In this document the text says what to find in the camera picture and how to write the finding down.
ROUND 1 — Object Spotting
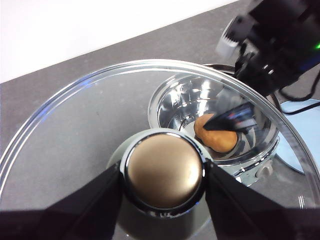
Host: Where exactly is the pale green electric steamer pot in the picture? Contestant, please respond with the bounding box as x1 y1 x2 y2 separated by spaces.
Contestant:
147 63 282 187

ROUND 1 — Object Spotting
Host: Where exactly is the glass lid with green knob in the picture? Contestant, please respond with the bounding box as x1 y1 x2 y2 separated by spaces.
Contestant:
0 58 320 240

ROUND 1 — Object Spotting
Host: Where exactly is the orange-brown potato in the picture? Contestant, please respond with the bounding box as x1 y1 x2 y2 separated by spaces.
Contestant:
193 113 238 153

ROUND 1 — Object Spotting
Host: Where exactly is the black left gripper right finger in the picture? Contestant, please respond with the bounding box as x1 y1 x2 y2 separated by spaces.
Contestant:
205 161 320 240

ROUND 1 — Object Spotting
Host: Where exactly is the blue round plate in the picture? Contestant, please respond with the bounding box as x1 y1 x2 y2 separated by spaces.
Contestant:
274 98 320 176

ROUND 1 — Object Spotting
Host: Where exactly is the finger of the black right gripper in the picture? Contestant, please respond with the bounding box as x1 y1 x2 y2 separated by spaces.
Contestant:
202 102 259 132

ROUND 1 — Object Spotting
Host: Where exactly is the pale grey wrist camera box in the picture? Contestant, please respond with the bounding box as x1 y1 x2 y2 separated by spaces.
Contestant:
215 16 241 58

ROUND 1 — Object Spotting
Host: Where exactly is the black cable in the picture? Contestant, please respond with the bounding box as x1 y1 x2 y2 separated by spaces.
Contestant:
277 72 320 115

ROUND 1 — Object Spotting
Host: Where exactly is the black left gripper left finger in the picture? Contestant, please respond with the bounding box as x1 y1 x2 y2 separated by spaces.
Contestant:
0 161 125 240

